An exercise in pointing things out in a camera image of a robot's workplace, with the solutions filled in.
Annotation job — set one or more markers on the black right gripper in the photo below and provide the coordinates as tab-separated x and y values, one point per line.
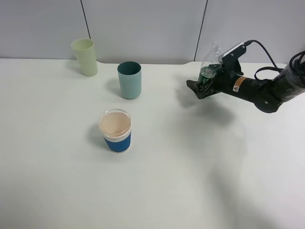
235	86

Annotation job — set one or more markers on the clear bottle green label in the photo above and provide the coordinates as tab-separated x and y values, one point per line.
210	65

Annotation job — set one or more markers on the teal plastic cup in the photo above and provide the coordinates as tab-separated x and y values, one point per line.
130	79

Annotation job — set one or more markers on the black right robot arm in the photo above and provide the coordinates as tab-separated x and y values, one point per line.
266	94

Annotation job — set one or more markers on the blue sleeved glass cup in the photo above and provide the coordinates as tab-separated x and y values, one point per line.
116	128

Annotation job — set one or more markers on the light green plastic cup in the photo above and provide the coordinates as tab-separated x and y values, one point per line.
85	54

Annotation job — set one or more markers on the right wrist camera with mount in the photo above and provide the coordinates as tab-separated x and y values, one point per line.
229	59

